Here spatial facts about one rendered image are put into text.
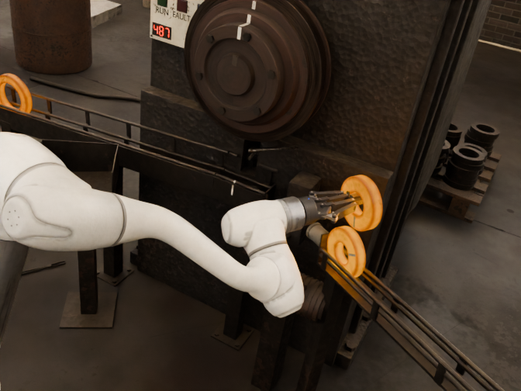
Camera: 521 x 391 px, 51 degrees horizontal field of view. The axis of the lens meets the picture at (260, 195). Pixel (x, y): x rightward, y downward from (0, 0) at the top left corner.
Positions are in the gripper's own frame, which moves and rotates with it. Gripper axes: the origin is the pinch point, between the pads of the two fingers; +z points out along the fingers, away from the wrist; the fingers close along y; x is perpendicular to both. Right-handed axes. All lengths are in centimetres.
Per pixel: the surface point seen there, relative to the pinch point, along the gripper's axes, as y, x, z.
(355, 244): 4.4, -12.7, -2.2
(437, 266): -45, -95, 103
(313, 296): -3.0, -37.8, -7.4
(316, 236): -11.9, -21.3, -3.4
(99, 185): -70, -26, -57
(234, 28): -40, 36, -23
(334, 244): -3.7, -18.7, -2.7
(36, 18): -329, -44, -41
